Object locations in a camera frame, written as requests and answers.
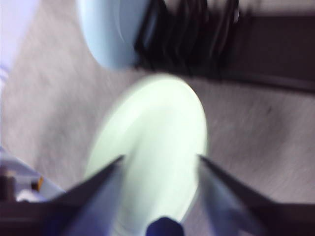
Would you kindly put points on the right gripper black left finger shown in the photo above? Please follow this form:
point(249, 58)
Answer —
point(73, 214)

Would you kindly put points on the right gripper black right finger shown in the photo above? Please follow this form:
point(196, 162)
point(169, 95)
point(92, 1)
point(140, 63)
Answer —
point(246, 214)

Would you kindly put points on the green round plate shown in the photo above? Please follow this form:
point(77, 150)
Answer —
point(152, 123)

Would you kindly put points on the blue round plate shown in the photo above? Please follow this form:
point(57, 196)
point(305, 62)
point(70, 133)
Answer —
point(105, 32)

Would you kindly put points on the black plastic plate rack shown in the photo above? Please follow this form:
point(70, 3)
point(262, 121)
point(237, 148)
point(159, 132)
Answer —
point(246, 49)

